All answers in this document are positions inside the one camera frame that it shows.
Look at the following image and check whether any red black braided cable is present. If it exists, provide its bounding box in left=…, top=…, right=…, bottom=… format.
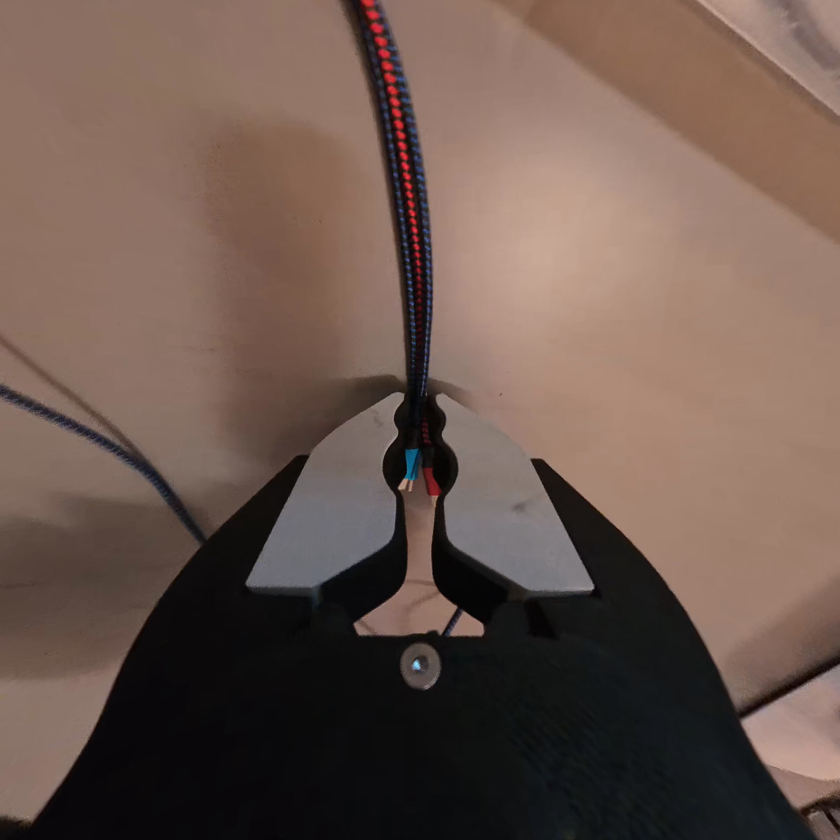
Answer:
left=357, top=0, right=444, bottom=506

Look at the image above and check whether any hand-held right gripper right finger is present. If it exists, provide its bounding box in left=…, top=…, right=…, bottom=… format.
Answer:
left=431, top=392, right=596, bottom=624

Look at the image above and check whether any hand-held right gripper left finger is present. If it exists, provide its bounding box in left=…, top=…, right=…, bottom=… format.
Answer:
left=246, top=392, right=409, bottom=623

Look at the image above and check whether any grey desk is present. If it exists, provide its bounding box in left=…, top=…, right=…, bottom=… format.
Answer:
left=0, top=0, right=840, bottom=818

